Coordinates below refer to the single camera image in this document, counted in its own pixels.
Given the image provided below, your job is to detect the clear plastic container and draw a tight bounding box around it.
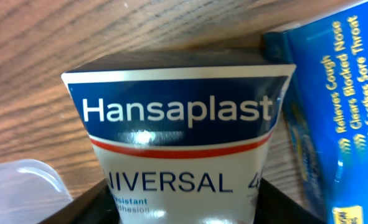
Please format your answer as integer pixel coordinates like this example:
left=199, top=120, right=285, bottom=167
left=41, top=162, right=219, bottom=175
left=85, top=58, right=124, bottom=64
left=0, top=159, right=73, bottom=224

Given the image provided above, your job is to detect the white blue Hansaplast box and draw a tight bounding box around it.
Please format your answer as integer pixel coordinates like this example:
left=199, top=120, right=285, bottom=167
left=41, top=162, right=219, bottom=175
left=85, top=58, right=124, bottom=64
left=61, top=50, right=296, bottom=224

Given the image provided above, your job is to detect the blue cough medicine box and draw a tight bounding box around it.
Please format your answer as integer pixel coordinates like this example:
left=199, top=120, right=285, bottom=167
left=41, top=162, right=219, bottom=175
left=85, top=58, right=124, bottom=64
left=263, top=1, right=368, bottom=223

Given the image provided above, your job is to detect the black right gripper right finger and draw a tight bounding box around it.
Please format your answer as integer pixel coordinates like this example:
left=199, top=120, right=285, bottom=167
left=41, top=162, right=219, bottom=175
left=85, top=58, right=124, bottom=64
left=254, top=179, right=324, bottom=224

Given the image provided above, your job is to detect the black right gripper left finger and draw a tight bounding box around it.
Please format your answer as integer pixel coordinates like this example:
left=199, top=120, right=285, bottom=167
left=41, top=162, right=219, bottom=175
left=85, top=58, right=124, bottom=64
left=39, top=179, right=120, bottom=224

